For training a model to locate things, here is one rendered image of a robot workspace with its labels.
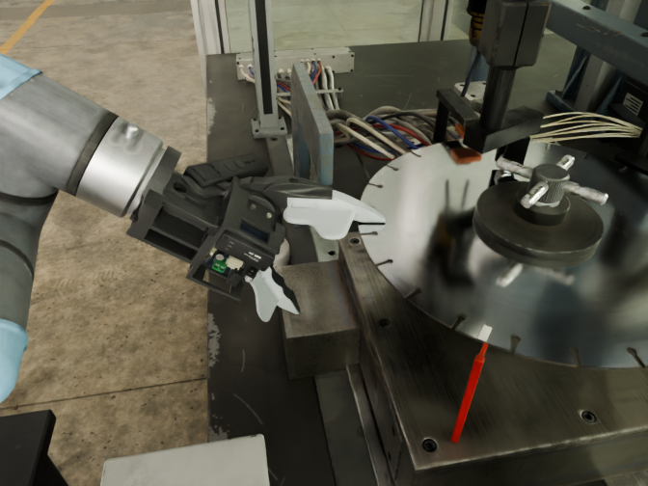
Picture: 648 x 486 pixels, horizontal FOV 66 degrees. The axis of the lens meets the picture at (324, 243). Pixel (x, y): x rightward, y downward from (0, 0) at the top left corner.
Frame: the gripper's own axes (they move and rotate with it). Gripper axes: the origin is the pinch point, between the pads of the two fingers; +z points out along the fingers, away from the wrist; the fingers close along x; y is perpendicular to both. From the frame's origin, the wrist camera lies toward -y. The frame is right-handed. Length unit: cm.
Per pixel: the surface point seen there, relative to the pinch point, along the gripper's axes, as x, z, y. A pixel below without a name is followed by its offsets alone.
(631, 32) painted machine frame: 32.4, 20.0, -24.9
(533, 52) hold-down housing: 25.4, 1.6, -4.0
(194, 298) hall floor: -100, 11, -82
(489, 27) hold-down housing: 24.6, -2.1, -6.0
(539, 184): 18.5, 7.4, 2.0
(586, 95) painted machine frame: 22, 47, -63
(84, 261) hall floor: -125, -27, -100
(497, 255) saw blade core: 12.5, 7.5, 5.4
